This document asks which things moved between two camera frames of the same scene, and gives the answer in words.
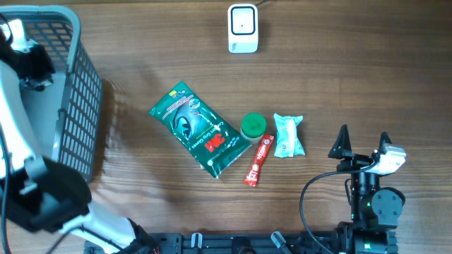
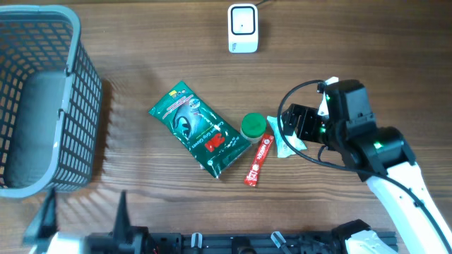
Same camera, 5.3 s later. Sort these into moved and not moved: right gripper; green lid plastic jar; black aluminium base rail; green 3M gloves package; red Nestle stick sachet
Moved: right gripper
Not moved: green 3M gloves package; green lid plastic jar; black aluminium base rail; red Nestle stick sachet
